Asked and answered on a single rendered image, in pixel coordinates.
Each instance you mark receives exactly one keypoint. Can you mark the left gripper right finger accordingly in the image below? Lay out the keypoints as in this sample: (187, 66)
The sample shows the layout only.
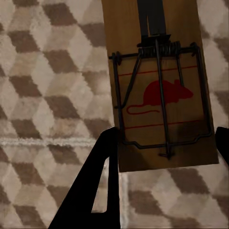
(222, 139)

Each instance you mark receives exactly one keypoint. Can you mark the mousetrap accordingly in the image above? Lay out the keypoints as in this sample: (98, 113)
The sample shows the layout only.
(159, 86)

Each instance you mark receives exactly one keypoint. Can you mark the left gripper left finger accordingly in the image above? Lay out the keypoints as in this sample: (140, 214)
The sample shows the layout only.
(75, 210)

